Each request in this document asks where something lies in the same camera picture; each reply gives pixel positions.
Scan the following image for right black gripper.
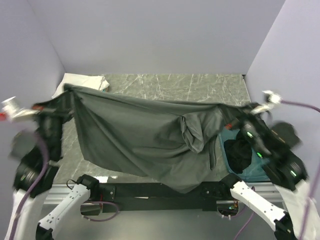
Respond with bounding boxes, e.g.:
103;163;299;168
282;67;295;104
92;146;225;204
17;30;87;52
216;99;266;155

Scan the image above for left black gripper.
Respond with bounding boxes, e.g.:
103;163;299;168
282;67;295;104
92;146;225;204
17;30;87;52
32;87;77;156

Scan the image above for dark grey t shirt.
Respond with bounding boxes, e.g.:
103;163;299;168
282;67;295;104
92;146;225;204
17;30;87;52
52;84;244;193

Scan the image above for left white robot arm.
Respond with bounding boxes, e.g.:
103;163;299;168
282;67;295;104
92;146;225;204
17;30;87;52
1;97;101;240

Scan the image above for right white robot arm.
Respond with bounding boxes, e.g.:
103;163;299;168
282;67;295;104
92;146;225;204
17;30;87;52
219;104;320;240

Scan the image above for black t shirt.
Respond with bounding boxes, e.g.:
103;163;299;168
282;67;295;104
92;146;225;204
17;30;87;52
223;131;253;174

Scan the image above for teal plastic bin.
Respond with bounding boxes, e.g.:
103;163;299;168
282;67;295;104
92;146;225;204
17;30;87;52
218;128;269;183

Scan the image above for folded white t shirt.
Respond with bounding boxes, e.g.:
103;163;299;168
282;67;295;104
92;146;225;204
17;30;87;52
51;73;110;99

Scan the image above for black base beam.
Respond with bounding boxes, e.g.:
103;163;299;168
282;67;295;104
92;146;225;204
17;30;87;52
89;181;239;215

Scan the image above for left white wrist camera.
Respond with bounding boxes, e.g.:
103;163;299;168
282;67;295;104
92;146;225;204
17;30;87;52
0;96;40;123

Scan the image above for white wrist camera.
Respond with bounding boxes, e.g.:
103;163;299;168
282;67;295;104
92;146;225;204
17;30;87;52
0;96;40;123
250;90;282;115

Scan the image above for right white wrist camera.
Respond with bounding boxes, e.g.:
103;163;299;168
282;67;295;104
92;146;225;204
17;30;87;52
250;90;282;115

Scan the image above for aluminium frame rail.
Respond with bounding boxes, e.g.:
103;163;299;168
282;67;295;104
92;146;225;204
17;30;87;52
44;183;74;205

